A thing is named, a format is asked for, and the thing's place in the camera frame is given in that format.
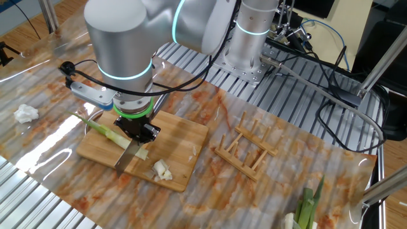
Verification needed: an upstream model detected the grey flexible hose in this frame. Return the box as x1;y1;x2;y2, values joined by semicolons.
259;55;386;141

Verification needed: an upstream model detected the black power adapter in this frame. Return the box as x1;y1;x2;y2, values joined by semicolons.
329;83;362;108

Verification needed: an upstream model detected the blue cable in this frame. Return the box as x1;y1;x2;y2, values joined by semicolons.
301;18;351;71

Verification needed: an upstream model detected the black clamp stand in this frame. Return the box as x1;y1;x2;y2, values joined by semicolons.
0;41;20;67

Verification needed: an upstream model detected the wooden dish rack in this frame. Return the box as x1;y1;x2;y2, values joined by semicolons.
214;110;279;183

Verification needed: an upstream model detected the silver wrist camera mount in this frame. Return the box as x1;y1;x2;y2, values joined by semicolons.
59;60;118;111

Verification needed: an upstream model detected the metal camera stand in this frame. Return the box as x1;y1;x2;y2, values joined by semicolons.
272;0;314;49

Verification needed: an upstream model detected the cut white scallion chunk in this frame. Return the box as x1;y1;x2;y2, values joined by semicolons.
151;158;174;182

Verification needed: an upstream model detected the steel kitchen knife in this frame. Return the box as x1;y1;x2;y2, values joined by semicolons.
114;139;143;178

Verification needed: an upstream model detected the black looped floor cable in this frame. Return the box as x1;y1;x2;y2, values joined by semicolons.
317;47;388;154

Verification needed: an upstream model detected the plastic wrapped scallion bundle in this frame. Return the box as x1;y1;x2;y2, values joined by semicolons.
284;174;326;229

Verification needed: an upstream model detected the round metal rim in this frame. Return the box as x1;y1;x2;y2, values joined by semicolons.
83;109;106;135

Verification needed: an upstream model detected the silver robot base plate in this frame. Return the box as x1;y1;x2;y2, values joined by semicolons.
212;43;272;86

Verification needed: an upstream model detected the long scallion stalk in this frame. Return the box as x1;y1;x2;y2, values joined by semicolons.
67;111;149;161

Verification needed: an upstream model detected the orange marble pattern mat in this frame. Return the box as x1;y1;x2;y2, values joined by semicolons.
0;6;378;229

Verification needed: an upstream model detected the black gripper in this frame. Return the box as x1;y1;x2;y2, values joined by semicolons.
113;114;162;145

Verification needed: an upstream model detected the wooden cutting board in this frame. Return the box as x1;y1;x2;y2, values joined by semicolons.
76;109;210;193

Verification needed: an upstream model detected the white crumpled tissue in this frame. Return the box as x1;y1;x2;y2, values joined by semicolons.
13;104;40;125

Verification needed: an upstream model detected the aluminium frame post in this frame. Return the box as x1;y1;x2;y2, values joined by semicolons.
361;165;407;205
38;0;60;34
355;27;407;98

